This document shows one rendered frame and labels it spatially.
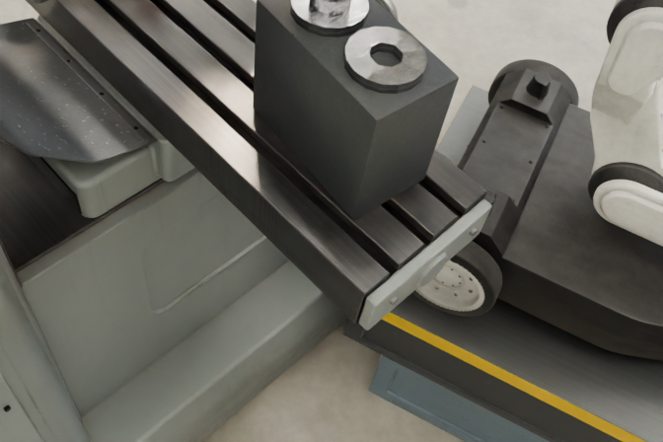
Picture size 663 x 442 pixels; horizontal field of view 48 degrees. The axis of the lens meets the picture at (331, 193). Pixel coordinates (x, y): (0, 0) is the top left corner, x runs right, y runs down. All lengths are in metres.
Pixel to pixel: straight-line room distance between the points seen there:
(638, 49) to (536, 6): 1.72
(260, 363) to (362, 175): 0.92
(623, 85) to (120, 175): 0.76
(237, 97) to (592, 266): 0.76
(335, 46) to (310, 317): 1.00
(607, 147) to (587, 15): 1.58
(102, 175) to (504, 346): 0.84
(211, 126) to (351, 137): 0.24
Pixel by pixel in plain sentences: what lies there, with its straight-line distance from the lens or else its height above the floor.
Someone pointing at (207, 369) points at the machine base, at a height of 0.20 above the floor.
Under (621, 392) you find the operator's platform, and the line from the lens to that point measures 1.58.
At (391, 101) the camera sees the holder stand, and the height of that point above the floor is 1.15.
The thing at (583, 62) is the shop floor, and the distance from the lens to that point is 2.75.
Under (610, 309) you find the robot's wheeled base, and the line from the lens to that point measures 1.45.
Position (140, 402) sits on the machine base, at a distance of 1.63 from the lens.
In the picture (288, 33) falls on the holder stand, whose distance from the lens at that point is 0.85.
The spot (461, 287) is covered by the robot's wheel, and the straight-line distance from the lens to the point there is 1.46.
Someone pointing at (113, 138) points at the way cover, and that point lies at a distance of 1.08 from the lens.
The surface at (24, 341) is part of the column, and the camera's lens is 1.18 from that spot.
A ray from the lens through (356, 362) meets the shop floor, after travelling 1.89.
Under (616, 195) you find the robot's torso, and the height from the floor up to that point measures 0.71.
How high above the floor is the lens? 1.72
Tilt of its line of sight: 54 degrees down
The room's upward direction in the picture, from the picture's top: 10 degrees clockwise
